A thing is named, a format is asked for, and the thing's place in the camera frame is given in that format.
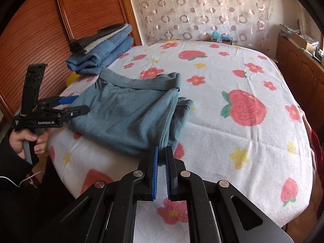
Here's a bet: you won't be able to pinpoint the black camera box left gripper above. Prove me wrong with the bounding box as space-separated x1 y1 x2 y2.
20 63 47 116

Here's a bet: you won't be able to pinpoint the folded blue jeans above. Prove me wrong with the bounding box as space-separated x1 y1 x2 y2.
66 29 133 75

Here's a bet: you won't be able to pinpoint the sheer circle pattern curtain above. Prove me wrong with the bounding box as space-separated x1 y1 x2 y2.
131 0 273 47

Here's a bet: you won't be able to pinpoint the teal pants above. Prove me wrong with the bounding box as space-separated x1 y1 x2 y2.
67 69 193 159

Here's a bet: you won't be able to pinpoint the long wooden sideboard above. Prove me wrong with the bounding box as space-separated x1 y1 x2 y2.
276 35 324 135

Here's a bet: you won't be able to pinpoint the folded dark grey garment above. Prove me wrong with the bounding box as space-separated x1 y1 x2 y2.
69 23 125 54

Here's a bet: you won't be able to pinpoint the folded light grey garment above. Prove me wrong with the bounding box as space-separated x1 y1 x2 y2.
81 24 132 55

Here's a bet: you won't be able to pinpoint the blue plush toy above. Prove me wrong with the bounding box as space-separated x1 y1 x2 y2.
211 31 233 45

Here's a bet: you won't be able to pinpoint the wooden slatted wardrobe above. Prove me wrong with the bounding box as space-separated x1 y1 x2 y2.
1 0 141 119

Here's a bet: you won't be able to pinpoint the white floral bed sheet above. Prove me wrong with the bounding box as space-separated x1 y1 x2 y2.
48 41 314 242

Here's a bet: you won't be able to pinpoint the cardboard box on sideboard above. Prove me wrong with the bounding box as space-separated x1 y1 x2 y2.
289 32 319 52

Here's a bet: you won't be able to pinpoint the left hand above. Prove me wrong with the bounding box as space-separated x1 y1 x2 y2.
8 127 51 160

